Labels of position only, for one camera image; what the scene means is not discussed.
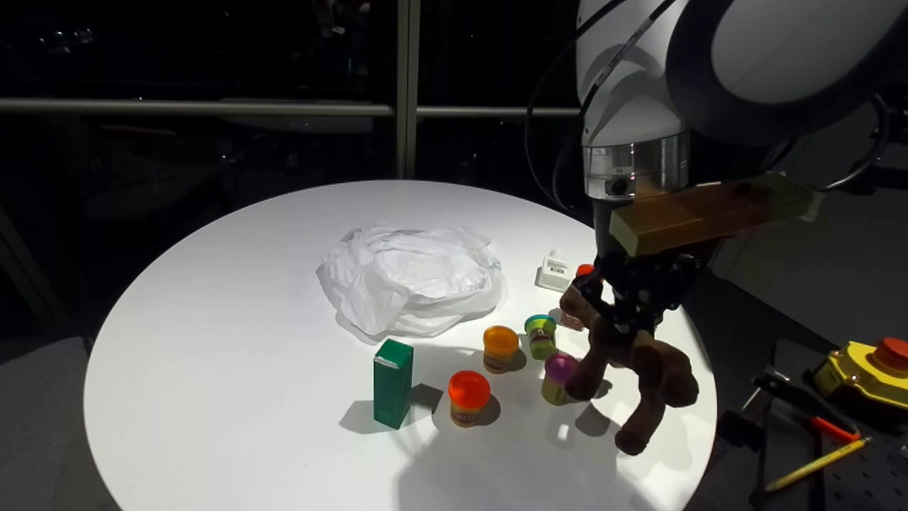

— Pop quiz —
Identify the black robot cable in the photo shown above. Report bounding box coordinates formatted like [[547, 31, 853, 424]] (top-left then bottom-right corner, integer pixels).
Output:
[[521, 0, 663, 207]]

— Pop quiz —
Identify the white rectangular bottle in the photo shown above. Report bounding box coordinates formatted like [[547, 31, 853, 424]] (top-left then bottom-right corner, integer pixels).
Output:
[[537, 251, 569, 294]]

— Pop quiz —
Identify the yellow pencil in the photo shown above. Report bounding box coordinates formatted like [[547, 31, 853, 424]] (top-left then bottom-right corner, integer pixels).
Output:
[[764, 439, 871, 494]]

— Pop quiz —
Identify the purple-lidded play-doh can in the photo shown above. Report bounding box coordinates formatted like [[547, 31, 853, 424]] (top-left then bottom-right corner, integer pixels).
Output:
[[542, 353, 578, 406]]

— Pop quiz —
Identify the metal window railing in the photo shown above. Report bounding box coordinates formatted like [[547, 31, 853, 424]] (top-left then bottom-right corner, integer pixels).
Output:
[[0, 0, 578, 160]]

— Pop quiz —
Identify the yellow emergency stop button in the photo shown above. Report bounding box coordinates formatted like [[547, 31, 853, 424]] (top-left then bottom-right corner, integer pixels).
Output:
[[813, 336, 908, 410]]

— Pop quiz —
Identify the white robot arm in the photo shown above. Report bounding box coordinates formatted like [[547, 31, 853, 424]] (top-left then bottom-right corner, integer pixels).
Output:
[[574, 0, 908, 244]]

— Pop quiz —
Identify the orange-lidded play-doh can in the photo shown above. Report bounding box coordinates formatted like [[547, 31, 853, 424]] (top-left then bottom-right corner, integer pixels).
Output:
[[449, 370, 490, 416]]

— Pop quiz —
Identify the white plastic bag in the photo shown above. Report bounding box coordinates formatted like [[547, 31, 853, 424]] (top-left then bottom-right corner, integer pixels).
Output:
[[314, 228, 504, 339]]

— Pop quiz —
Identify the red-handled black tool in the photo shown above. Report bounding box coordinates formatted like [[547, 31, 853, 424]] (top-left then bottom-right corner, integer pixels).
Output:
[[755, 370, 860, 440]]

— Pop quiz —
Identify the green rectangular box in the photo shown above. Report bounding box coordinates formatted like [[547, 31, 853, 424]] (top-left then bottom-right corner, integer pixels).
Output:
[[372, 339, 413, 430]]

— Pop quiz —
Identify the teal-lidded play-doh can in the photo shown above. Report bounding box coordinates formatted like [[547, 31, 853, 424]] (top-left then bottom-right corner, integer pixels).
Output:
[[524, 315, 556, 360]]

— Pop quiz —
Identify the brown plush toy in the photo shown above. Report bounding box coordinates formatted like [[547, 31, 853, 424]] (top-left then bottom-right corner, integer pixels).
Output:
[[559, 284, 697, 454]]

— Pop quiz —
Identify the red-lidded brown spice jar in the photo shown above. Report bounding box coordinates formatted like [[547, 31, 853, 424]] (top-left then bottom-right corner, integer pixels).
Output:
[[574, 264, 600, 291]]

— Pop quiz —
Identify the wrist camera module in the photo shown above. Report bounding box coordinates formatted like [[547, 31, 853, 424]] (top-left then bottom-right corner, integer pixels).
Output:
[[609, 177, 819, 258]]

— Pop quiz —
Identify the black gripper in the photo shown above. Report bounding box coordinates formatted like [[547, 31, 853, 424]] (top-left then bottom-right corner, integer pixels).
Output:
[[593, 203, 722, 326]]

